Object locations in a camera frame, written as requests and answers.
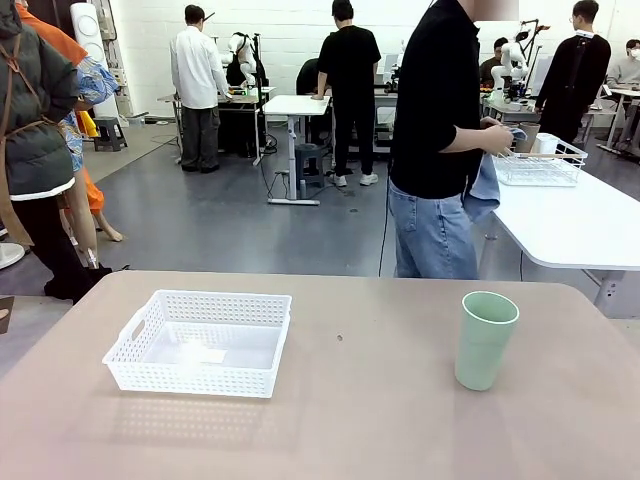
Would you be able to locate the person's left hand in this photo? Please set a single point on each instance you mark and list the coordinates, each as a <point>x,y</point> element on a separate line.
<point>491,123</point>

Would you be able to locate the person's right hand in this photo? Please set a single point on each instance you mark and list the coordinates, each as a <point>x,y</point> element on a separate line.
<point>500,140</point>

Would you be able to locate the blue cloth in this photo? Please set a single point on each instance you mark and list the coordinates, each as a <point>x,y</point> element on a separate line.
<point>482,195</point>

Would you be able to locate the pale green cup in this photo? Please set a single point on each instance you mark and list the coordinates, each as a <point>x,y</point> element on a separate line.
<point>482,350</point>

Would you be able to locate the white perforated plastic basket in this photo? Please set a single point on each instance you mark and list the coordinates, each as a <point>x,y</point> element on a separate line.
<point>200,385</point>

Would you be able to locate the person's right forearm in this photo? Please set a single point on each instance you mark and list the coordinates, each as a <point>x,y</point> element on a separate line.
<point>470,139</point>

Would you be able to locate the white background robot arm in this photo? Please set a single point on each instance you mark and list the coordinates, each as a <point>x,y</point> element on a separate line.
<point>242,55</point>
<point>510,57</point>

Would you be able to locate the brown cup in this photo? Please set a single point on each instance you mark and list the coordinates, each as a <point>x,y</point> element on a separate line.
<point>529,137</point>

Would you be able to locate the white cup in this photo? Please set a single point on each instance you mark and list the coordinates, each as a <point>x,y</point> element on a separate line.
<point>546,144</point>

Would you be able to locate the seated person with dark hair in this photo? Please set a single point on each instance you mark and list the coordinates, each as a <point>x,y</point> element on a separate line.
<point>492,62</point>

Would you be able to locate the person in black polo shirt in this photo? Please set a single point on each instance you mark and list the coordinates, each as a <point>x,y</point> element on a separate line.
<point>435,100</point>

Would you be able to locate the person in black jacket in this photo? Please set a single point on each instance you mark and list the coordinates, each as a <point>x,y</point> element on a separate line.
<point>575,75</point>

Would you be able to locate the large white table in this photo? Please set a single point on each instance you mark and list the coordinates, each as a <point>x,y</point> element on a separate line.
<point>575,225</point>

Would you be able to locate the white desk with grey legs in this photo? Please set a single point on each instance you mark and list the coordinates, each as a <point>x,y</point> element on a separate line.
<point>620,92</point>

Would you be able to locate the person with face mask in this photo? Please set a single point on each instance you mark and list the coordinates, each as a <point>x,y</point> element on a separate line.
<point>627,65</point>

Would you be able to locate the person in black t-shirt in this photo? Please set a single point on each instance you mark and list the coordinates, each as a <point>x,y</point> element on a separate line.
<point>350,65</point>

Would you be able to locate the grey round stool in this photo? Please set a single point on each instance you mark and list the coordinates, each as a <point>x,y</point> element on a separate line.
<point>307,160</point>

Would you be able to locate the bent person in black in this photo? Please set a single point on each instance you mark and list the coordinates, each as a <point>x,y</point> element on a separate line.
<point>307,75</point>

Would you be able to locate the white standing desk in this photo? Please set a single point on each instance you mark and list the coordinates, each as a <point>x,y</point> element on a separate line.
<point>295,105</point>

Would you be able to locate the black workbench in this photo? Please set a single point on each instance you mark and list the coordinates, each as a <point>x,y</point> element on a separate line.
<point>240,125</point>

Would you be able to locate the person in white shirt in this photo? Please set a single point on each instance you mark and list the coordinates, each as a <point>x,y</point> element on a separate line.
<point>197,65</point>

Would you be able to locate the metal shelf rack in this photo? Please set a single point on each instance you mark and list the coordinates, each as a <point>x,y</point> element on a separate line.
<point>117,75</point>

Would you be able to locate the grey step stool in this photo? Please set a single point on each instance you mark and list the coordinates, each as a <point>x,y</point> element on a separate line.
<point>110,132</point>

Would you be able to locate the mannequin in orange blue clothes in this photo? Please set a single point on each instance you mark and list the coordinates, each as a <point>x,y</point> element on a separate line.
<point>92,80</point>

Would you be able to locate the figure in dark puffer jacket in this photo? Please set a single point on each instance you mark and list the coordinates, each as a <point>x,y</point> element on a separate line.
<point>35,125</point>

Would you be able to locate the white round fan base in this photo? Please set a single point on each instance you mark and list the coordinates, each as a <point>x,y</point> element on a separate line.
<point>10,255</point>

